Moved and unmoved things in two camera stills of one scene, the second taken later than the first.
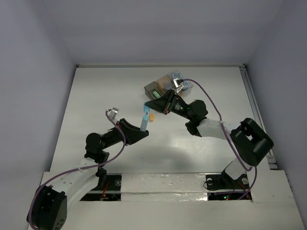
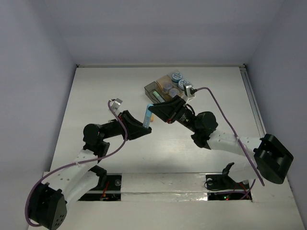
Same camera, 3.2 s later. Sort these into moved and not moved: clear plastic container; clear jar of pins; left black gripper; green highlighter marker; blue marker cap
Moved: blue marker cap; left black gripper
Not moved: clear jar of pins; clear plastic container; green highlighter marker
